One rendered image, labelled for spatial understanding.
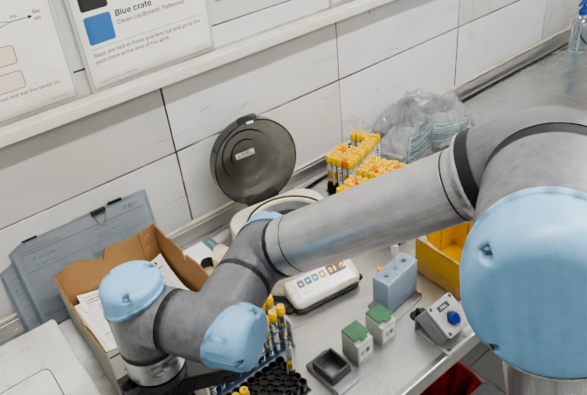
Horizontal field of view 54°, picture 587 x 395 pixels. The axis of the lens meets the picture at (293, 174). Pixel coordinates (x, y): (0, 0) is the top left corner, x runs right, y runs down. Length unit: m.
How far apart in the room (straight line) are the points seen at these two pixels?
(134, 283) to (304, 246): 0.20
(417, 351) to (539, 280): 0.83
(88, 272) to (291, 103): 0.66
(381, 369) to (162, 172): 0.66
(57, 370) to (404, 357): 0.64
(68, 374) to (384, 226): 0.50
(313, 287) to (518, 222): 0.91
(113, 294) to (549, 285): 0.46
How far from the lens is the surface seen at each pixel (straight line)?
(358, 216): 0.61
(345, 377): 1.16
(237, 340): 0.64
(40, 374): 0.91
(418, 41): 1.85
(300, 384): 1.15
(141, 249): 1.38
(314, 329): 1.25
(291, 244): 0.67
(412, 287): 1.29
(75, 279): 1.35
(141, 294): 0.68
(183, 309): 0.67
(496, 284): 0.41
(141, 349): 0.73
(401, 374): 1.18
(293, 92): 1.54
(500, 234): 0.40
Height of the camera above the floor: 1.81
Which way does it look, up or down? 33 degrees down
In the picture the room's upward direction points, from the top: 7 degrees counter-clockwise
